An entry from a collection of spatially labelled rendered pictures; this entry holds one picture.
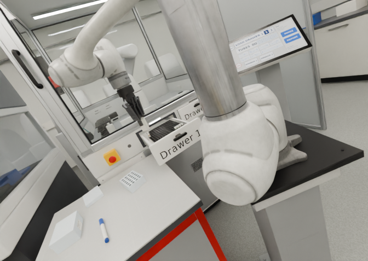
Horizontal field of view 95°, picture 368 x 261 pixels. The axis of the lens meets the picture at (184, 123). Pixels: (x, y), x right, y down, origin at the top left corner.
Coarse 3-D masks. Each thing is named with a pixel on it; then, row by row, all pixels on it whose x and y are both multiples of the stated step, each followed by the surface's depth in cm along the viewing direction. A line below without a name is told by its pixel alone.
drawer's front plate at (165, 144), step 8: (192, 120) 85; (200, 120) 86; (184, 128) 82; (192, 128) 84; (168, 136) 79; (184, 136) 83; (192, 136) 85; (152, 144) 77; (160, 144) 78; (168, 144) 80; (176, 144) 82; (184, 144) 84; (192, 144) 86; (152, 152) 77; (160, 152) 79; (168, 152) 80; (176, 152) 82; (160, 160) 79
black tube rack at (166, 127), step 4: (168, 120) 112; (164, 124) 108; (168, 124) 105; (172, 124) 101; (176, 124) 99; (156, 128) 108; (160, 128) 105; (164, 128) 102; (168, 128) 99; (172, 128) 95; (152, 132) 103; (156, 132) 100; (160, 132) 97; (164, 132) 94; (152, 136) 97; (156, 136) 94; (160, 136) 92; (152, 140) 100
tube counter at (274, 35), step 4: (276, 32) 124; (268, 36) 125; (272, 36) 124; (276, 36) 123; (256, 40) 128; (260, 40) 127; (264, 40) 125; (268, 40) 124; (252, 44) 128; (256, 44) 127
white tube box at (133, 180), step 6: (132, 174) 88; (138, 174) 86; (120, 180) 87; (126, 180) 85; (132, 180) 83; (138, 180) 81; (144, 180) 83; (126, 186) 79; (132, 186) 79; (138, 186) 81; (132, 192) 79
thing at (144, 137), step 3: (174, 120) 114; (177, 120) 108; (180, 120) 104; (183, 120) 102; (162, 123) 115; (183, 123) 101; (186, 123) 97; (156, 126) 113; (141, 135) 109; (144, 135) 110; (147, 135) 111; (144, 138) 101; (147, 138) 111; (144, 141) 102; (147, 141) 94; (150, 141) 109; (147, 144) 95; (150, 144) 88
